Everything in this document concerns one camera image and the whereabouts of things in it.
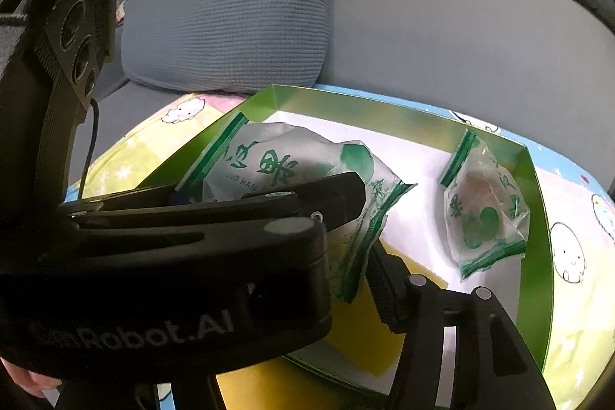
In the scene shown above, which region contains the clear green-print fruit bag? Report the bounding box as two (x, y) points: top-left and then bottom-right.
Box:
(441, 129), (530, 281)
(174, 111), (418, 302)

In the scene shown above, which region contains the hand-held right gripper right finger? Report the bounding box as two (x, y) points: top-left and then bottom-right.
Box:
(366, 243), (559, 410)

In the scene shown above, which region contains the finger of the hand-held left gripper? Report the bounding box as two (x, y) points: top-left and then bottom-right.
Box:
(57, 183), (187, 219)
(72, 173), (367, 244)

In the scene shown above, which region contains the green cardboard box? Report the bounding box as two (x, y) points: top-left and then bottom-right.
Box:
(137, 84), (555, 410)

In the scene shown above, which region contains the black cable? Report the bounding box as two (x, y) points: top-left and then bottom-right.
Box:
(77, 100), (101, 199)

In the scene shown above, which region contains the grey ribbed throw pillow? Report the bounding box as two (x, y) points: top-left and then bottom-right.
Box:
(118, 0), (333, 95)

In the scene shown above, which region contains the person's left hand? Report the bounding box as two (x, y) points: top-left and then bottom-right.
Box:
(0, 357), (63, 396)

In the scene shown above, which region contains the pastel cartoon printed blanket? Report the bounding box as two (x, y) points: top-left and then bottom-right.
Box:
(67, 90), (615, 410)

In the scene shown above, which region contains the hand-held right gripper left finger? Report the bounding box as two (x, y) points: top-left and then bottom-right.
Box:
(57, 362), (226, 410)

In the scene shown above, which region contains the grey sofa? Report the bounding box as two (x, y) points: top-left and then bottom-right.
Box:
(115, 0), (615, 209)

